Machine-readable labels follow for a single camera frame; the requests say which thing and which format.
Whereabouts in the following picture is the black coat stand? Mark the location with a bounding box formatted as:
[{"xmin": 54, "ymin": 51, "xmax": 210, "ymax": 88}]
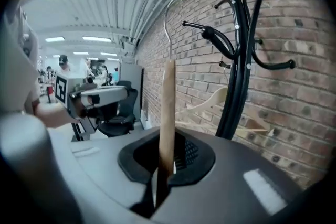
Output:
[{"xmin": 181, "ymin": 0, "xmax": 297, "ymax": 140}]

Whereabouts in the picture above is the black office chair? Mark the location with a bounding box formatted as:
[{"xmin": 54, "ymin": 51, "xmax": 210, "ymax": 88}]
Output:
[{"xmin": 99, "ymin": 80, "xmax": 139, "ymax": 138}]

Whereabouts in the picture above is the white tall cabinet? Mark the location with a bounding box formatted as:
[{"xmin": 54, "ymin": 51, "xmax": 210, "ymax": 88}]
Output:
[{"xmin": 118, "ymin": 62, "xmax": 144, "ymax": 130}]

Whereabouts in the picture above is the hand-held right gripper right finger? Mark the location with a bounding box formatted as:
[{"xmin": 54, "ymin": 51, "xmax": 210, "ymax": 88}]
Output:
[{"xmin": 151, "ymin": 126, "xmax": 307, "ymax": 224}]

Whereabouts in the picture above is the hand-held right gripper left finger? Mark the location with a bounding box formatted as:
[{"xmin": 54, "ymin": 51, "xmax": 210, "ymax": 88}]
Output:
[{"xmin": 49, "ymin": 126, "xmax": 160, "ymax": 224}]

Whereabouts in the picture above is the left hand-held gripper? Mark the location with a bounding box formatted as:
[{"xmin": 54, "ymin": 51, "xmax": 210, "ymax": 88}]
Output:
[{"xmin": 54, "ymin": 71, "xmax": 139, "ymax": 137}]

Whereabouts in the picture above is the wooden hanger with metal hook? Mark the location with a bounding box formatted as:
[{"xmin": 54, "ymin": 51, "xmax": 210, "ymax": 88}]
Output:
[{"xmin": 155, "ymin": 0, "xmax": 188, "ymax": 209}]

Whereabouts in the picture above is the person's left forearm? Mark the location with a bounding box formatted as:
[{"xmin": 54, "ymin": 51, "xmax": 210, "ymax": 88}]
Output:
[{"xmin": 24, "ymin": 80, "xmax": 81, "ymax": 129}]

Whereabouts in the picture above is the pale wooden hanger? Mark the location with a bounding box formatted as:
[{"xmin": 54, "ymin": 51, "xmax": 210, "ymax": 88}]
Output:
[{"xmin": 175, "ymin": 86, "xmax": 274, "ymax": 137}]

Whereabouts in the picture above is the person's white shirt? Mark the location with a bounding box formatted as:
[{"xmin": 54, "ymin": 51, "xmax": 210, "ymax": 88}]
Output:
[{"xmin": 0, "ymin": 4, "xmax": 40, "ymax": 114}]

